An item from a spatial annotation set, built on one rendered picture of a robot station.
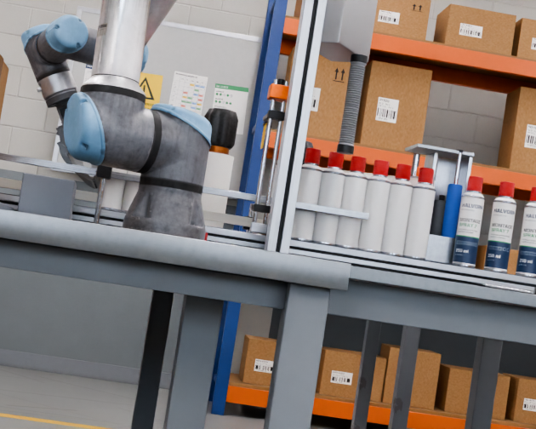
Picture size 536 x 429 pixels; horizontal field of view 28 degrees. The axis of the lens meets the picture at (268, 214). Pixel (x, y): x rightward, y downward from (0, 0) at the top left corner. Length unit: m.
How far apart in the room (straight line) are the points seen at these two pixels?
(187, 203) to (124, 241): 0.42
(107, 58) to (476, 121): 5.37
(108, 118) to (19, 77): 5.06
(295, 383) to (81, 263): 0.35
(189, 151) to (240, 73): 4.85
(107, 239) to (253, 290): 0.23
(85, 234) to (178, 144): 0.44
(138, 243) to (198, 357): 0.27
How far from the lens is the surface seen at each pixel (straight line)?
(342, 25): 2.22
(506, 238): 2.44
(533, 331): 1.83
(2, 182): 2.35
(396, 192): 2.37
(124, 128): 1.86
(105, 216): 2.26
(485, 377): 3.27
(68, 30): 2.23
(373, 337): 4.19
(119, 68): 1.89
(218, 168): 2.56
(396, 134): 6.20
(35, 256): 1.56
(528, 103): 6.44
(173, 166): 1.90
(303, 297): 1.54
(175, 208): 1.89
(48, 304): 6.79
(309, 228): 2.32
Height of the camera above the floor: 0.79
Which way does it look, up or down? 3 degrees up
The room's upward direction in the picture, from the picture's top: 9 degrees clockwise
